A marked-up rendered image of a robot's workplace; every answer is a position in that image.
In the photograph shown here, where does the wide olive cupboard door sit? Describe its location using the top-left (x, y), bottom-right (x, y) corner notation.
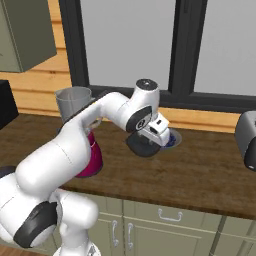
top-left (123, 215), bottom-right (218, 256)

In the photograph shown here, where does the blue round object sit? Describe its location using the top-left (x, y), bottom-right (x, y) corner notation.
top-left (168, 130), bottom-right (177, 148)

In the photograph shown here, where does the black appliance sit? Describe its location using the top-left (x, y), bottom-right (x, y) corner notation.
top-left (0, 79), bottom-right (20, 130)

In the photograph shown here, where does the olive green wall cupboard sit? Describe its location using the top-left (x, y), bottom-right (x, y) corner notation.
top-left (0, 0), bottom-right (58, 74)

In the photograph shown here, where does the grey round plate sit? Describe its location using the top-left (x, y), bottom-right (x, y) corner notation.
top-left (159, 129), bottom-right (183, 151)

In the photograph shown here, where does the dark framed window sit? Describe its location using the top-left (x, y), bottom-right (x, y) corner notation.
top-left (58, 0), bottom-right (256, 114)

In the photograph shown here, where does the grey toaster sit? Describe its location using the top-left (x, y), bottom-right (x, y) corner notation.
top-left (234, 110), bottom-right (256, 173)

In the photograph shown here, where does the narrow olive drawer front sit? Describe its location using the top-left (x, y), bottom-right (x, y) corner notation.
top-left (87, 193), bottom-right (125, 217)

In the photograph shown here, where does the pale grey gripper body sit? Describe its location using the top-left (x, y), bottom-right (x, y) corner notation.
top-left (138, 126), bottom-right (172, 148)

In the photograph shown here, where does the silver drawer handle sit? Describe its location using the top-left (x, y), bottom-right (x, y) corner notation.
top-left (157, 208), bottom-right (184, 223)

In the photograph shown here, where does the olive cupboard run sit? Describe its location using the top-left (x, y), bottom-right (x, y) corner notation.
top-left (213, 215), bottom-right (256, 256)

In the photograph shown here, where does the clear grey blender jug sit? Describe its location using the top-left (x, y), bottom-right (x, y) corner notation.
top-left (54, 86), bottom-right (93, 125)

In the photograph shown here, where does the silver cupboard door handle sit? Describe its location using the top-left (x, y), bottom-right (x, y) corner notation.
top-left (111, 219), bottom-right (120, 249)
top-left (126, 222), bottom-right (135, 251)

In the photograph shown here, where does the wide olive drawer front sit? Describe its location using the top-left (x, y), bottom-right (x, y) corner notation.
top-left (132, 199), bottom-right (224, 232)

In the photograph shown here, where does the narrow olive cupboard door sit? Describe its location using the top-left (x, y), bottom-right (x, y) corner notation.
top-left (87, 213), bottom-right (125, 256)

